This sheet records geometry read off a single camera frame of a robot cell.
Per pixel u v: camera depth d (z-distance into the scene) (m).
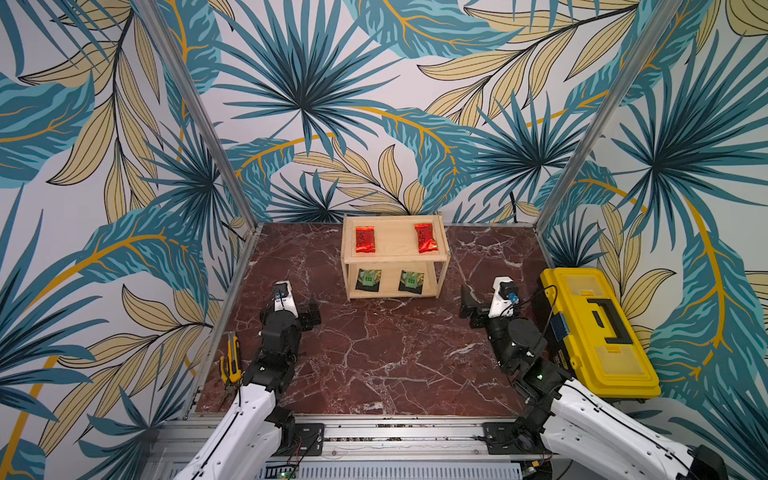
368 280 1.00
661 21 0.69
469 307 0.65
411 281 1.00
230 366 0.83
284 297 0.67
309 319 0.73
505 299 0.60
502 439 0.73
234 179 1.04
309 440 0.72
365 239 0.86
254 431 0.52
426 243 0.85
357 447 0.73
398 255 0.85
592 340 0.74
